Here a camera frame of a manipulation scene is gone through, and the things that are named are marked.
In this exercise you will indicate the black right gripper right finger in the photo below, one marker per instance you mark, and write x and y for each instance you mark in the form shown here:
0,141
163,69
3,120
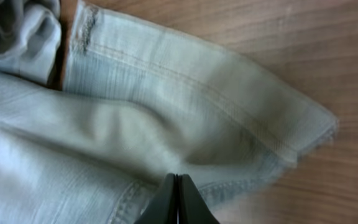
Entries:
192,209

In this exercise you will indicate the light blue denim shorts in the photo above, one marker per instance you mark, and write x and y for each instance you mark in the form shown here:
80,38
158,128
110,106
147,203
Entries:
139,101

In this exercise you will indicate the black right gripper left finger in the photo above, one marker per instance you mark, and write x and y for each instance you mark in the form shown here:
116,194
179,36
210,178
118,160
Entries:
163,208

